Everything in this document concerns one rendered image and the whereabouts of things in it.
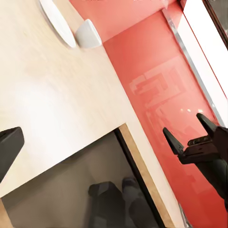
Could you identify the saucer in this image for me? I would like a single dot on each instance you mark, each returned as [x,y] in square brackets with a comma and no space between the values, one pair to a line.
[58,22]

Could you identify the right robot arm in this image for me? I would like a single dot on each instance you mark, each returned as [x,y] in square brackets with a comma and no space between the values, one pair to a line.
[204,155]

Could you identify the range hood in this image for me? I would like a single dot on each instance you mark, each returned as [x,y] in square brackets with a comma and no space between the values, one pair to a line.
[183,3]

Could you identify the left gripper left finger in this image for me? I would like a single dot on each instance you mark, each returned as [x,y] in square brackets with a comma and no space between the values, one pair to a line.
[11,142]

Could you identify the coffee cup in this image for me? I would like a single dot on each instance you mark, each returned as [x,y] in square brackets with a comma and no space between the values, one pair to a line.
[87,36]

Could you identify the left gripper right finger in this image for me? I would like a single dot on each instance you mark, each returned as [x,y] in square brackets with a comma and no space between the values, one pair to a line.
[220,141]

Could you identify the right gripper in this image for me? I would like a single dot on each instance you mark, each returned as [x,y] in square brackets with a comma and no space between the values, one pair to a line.
[205,156]

